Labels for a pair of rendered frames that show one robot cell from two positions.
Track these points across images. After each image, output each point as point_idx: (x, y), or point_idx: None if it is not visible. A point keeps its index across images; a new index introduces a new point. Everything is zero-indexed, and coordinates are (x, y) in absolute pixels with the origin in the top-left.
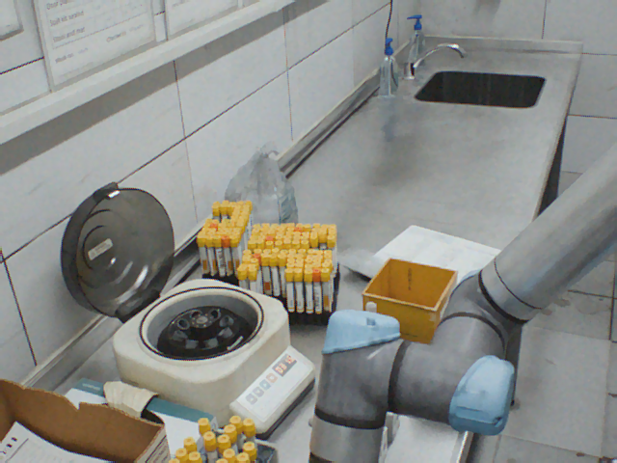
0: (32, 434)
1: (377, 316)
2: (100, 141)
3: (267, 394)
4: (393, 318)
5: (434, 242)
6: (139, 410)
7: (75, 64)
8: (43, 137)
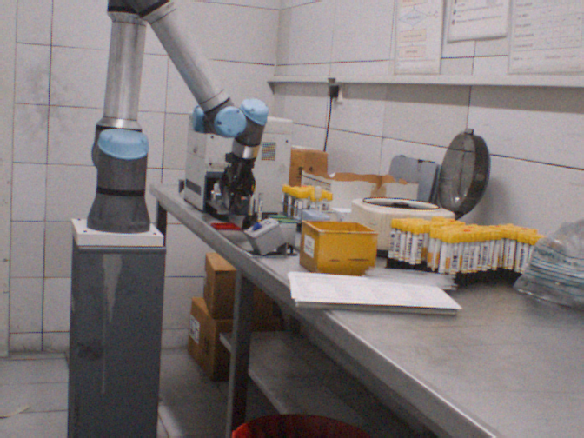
0: None
1: (250, 102)
2: (524, 122)
3: None
4: (245, 103)
5: (412, 299)
6: None
7: (522, 65)
8: (497, 99)
